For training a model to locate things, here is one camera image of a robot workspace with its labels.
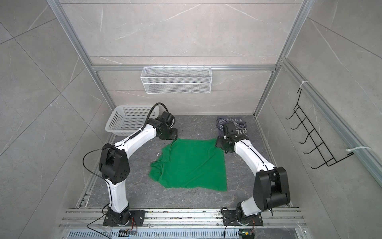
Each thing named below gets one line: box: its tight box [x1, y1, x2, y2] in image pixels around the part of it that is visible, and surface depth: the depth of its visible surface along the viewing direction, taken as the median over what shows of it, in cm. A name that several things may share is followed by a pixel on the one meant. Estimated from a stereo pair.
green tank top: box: [148, 138, 228, 192], surface depth 92 cm
